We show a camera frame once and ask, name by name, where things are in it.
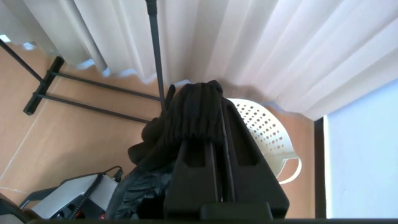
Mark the white laundry basket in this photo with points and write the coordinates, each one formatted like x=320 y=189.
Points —
x=264 y=130

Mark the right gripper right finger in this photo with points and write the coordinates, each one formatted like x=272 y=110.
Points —
x=248 y=174

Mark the black clothes rack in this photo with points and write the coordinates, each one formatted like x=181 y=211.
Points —
x=155 y=46

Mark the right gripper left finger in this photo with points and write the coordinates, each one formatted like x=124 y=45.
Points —
x=192 y=183

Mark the white curtain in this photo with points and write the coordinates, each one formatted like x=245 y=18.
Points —
x=248 y=46

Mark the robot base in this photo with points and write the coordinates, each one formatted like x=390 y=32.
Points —
x=68 y=196

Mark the black ribbed knit garment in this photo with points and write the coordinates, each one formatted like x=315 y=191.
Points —
x=192 y=115

